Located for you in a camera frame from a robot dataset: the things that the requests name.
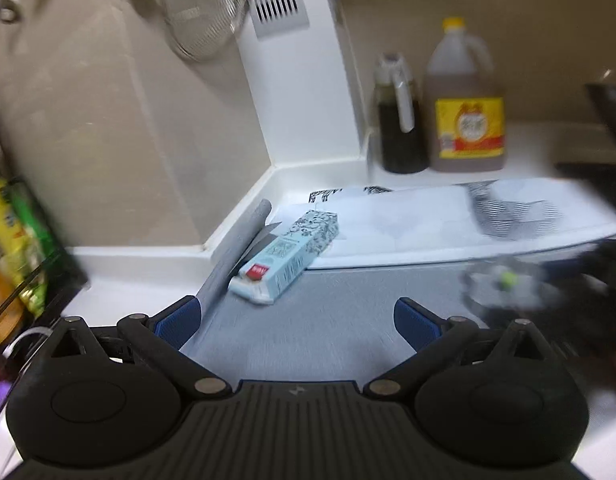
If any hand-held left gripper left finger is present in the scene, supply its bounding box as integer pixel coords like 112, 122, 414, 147
47, 295, 234, 402

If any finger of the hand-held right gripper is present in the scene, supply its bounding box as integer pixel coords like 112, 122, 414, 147
475, 302, 596, 357
538, 241, 616, 288

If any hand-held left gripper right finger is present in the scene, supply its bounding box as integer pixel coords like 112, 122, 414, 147
363, 297, 554, 401

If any light blue carton box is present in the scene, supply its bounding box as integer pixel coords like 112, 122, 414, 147
228, 210, 341, 307

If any grey mat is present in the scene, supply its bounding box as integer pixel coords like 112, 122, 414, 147
180, 199, 616, 397

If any white patterned cloth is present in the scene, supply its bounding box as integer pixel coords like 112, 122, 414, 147
308, 177, 616, 272

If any black metal rack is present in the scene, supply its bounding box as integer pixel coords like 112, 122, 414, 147
0, 175, 90, 347

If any green snack bag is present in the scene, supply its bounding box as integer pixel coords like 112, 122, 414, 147
8, 180, 55, 317

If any orange cap oil bottle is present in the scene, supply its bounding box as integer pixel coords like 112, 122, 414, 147
0, 265, 27, 347

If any cooking wine jug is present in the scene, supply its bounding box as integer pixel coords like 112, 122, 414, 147
422, 17, 507, 173

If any dark oil dispenser bottle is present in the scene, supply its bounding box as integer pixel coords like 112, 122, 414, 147
373, 52, 431, 176

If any white charging cable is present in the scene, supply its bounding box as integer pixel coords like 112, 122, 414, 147
2, 327, 55, 362

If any metal wire strainer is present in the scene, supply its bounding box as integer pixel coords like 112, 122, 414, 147
153, 0, 252, 64

